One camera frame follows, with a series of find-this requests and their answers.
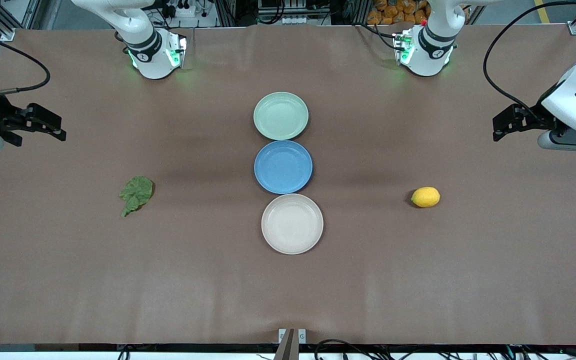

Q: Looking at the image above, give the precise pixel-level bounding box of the white power strip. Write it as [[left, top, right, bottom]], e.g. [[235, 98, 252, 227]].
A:
[[168, 1, 198, 19]]

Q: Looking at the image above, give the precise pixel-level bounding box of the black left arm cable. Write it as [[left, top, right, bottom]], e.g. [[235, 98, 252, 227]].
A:
[[483, 0, 576, 123]]

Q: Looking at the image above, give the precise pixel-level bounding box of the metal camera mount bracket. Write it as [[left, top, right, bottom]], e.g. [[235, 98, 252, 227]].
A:
[[273, 328, 307, 360]]

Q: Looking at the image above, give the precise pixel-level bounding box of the yellow lemon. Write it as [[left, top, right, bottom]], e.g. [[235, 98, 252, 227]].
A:
[[410, 186, 441, 209]]

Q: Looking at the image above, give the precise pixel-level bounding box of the blue plate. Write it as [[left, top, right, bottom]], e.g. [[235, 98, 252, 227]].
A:
[[253, 140, 314, 195]]

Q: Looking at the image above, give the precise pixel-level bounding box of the green lettuce leaf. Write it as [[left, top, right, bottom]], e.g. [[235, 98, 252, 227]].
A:
[[119, 175, 155, 218]]

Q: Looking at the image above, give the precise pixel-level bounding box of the light green plate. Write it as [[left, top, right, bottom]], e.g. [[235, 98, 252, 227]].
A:
[[253, 91, 310, 141]]

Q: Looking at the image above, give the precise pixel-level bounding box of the beige plate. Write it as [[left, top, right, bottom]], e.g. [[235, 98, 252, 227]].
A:
[[261, 193, 324, 256]]

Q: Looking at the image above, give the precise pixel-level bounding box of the pile of orange fruit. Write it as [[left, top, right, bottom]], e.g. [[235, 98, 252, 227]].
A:
[[366, 0, 431, 26]]

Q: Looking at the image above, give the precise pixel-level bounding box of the brown table cover sheet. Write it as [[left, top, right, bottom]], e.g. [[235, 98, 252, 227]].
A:
[[0, 24, 576, 346]]

